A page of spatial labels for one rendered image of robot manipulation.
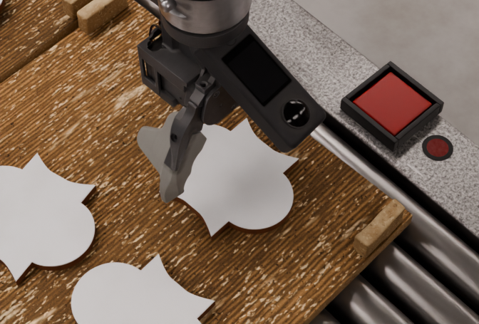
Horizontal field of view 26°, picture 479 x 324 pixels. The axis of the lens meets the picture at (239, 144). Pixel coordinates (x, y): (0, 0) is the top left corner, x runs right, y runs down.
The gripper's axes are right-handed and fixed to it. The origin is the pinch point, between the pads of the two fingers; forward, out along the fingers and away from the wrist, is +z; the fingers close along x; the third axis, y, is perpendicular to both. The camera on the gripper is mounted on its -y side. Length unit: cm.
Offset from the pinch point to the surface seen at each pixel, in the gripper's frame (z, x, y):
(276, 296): 3.9, 6.0, -11.9
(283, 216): 2.8, -0.2, -7.0
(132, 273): 2.7, 13.8, -1.2
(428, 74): 97, -92, 31
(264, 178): 2.7, -2.1, -2.8
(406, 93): 4.5, -20.8, -5.5
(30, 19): 3.3, 0.4, 30.1
